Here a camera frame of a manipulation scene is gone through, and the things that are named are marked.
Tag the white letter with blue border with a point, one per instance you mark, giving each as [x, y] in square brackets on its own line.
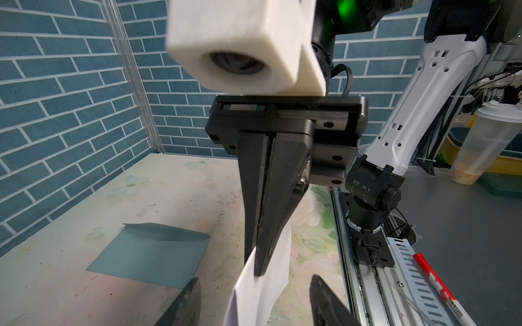
[253, 298]

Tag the teal envelope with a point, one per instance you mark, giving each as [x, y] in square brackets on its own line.
[153, 253]

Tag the clear plastic drink cup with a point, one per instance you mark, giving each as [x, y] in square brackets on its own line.
[496, 125]

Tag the red marker pen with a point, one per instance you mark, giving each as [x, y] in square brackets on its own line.
[449, 299]

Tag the white slotted cable duct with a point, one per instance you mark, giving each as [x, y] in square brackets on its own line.
[415, 298]

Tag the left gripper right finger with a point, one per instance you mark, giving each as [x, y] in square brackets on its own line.
[326, 307]

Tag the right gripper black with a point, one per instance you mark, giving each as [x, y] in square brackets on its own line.
[335, 123]

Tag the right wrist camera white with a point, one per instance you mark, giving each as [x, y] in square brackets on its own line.
[246, 47]

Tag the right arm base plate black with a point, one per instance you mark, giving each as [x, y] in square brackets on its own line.
[371, 248]

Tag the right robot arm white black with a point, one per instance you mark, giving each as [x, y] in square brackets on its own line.
[457, 35]

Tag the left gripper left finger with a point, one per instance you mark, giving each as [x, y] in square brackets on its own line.
[185, 310]

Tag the aluminium mounting rail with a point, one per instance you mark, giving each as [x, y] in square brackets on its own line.
[370, 297]

